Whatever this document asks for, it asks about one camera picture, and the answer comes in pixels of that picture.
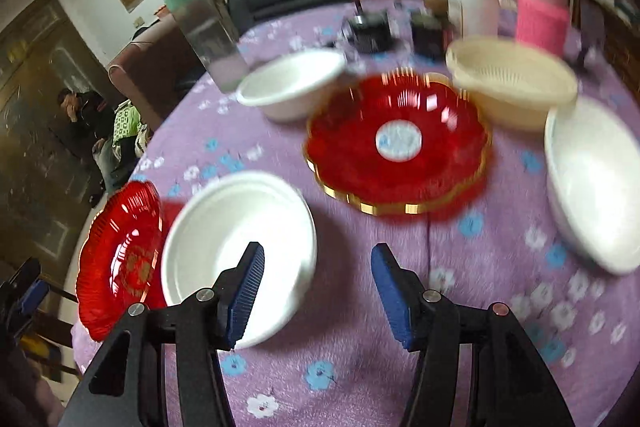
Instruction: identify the white plate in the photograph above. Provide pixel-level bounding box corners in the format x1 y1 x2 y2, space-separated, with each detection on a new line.
160 170 317 349

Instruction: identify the red gold-rimmed plate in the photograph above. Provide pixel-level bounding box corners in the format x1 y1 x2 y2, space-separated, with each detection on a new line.
304 68 492 216

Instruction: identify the large red scalloped plate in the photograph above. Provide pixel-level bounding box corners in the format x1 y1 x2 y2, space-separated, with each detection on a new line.
76 181 167 341

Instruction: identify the wooden cabinet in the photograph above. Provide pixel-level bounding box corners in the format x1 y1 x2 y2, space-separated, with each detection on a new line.
0 0 122 283

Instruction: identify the seated man in dark jacket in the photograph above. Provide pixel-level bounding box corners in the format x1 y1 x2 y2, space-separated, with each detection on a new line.
56 88 118 195

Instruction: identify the seated person green clothing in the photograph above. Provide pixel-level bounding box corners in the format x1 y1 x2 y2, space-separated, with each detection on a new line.
110 100 154 190

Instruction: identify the white bowl near edge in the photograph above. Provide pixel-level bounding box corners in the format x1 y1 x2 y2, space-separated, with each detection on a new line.
544 96 639 275

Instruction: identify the brown armchair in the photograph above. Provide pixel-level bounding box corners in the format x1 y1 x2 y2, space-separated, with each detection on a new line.
106 15 205 131

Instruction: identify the cream plastic colander bowl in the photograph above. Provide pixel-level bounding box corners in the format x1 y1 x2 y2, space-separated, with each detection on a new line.
446 37 578 132

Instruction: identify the clear bottle green lid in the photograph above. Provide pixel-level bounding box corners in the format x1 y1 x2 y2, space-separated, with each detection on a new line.
165 0 250 93

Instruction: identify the dark glass jar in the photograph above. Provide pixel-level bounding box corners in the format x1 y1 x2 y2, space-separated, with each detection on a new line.
410 0 452 61

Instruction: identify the pink sleeved thermos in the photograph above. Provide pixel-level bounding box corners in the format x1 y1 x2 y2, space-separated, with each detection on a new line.
515 0 570 56

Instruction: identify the white plastic jar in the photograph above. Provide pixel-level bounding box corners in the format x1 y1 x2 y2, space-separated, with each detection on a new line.
447 0 500 38

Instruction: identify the white bowl with handles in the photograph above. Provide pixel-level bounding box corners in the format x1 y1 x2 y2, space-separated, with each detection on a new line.
235 49 347 122

